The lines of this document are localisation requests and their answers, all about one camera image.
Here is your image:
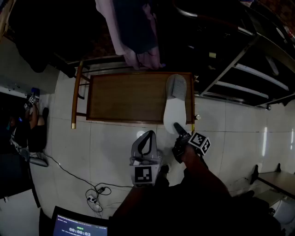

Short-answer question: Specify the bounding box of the black floor cable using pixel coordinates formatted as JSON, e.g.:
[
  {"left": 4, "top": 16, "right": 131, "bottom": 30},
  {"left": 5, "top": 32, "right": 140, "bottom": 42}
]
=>
[{"left": 42, "top": 152, "right": 134, "bottom": 196}]

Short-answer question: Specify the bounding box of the white power strip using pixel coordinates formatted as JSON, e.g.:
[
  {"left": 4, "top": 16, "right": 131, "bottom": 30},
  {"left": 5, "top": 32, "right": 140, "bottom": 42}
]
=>
[{"left": 86, "top": 194, "right": 102, "bottom": 205}]

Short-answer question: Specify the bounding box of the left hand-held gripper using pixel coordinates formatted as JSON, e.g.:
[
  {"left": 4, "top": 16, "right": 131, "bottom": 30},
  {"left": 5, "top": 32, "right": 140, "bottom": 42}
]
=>
[{"left": 129, "top": 130, "right": 162, "bottom": 187}]

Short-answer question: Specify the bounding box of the white table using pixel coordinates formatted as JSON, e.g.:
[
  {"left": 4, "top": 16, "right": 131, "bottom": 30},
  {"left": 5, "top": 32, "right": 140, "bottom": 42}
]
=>
[{"left": 0, "top": 188, "right": 41, "bottom": 236}]

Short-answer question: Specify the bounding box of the dark blue fabric bag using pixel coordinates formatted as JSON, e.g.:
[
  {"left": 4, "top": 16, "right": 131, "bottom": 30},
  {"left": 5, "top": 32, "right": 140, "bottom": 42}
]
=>
[{"left": 114, "top": 0, "right": 160, "bottom": 55}]

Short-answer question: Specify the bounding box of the laptop screen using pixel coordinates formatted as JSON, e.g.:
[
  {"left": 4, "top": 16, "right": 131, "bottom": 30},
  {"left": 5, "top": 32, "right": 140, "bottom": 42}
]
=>
[{"left": 51, "top": 206, "right": 109, "bottom": 236}]

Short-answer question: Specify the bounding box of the person's right forearm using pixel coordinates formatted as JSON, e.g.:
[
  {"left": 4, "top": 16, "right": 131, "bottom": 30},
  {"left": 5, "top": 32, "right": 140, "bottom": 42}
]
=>
[{"left": 182, "top": 147, "right": 233, "bottom": 200}]

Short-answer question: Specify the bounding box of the dark wooden bench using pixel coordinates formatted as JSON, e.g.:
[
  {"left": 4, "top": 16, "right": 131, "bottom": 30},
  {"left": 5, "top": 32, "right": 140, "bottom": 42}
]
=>
[{"left": 250, "top": 163, "right": 295, "bottom": 201}]

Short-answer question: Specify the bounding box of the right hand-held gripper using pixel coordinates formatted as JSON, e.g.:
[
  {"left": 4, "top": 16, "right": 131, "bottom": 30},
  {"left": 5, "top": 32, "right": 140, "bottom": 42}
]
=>
[{"left": 171, "top": 122, "right": 212, "bottom": 164}]

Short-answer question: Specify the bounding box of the person's dark clothing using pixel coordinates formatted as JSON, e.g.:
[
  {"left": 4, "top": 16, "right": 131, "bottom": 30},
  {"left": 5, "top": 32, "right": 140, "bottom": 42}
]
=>
[{"left": 108, "top": 165, "right": 286, "bottom": 236}]

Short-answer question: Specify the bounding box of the white plastic container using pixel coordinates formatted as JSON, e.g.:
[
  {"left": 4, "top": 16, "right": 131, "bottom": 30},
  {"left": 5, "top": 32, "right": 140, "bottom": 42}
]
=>
[{"left": 268, "top": 198, "right": 295, "bottom": 236}]

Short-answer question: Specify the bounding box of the pale purple cloth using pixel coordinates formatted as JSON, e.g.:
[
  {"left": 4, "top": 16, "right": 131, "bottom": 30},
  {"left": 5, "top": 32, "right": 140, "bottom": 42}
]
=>
[{"left": 95, "top": 0, "right": 166, "bottom": 71}]

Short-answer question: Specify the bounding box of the person's left forearm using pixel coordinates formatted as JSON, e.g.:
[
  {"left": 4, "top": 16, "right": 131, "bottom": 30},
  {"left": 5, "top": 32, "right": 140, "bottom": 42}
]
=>
[{"left": 110, "top": 185, "right": 157, "bottom": 222}]

